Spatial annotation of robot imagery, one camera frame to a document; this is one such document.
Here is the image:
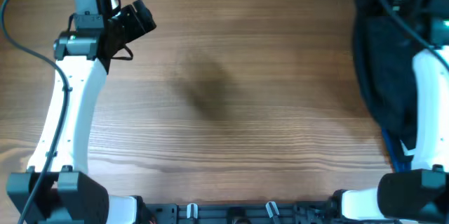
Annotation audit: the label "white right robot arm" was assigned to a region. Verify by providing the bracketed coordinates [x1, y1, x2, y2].
[327, 0, 448, 223]

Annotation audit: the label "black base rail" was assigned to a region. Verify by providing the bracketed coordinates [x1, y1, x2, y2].
[147, 201, 355, 224]

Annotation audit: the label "blue garment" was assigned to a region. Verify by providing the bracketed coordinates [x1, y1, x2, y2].
[381, 128, 413, 172]

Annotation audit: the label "black shorts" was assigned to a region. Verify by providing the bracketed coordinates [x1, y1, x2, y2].
[353, 0, 448, 149]

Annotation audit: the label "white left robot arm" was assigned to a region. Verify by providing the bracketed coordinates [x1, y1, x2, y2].
[6, 0, 156, 223]

